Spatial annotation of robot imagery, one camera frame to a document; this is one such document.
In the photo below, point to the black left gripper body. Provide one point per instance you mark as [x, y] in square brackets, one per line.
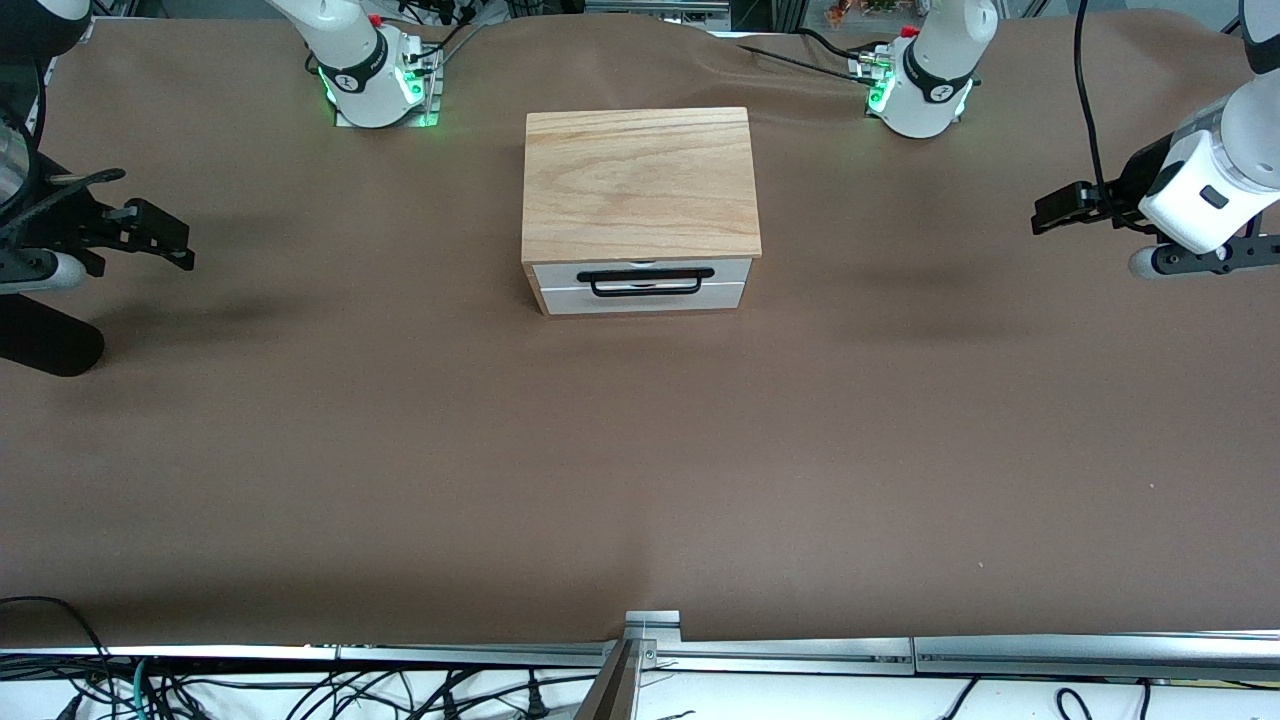
[1133, 181]

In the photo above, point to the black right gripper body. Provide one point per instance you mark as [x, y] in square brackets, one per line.
[62, 228]

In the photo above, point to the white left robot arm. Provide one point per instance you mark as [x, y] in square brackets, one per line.
[935, 70]

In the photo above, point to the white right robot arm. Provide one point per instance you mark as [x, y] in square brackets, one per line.
[350, 60]

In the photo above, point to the wooden drawer cabinet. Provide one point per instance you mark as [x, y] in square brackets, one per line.
[640, 180]

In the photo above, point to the black cylinder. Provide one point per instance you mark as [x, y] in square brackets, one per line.
[40, 340]

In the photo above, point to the brown table cloth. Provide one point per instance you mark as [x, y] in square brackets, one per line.
[640, 450]

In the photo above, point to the aluminium camera post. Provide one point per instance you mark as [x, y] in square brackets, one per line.
[640, 640]

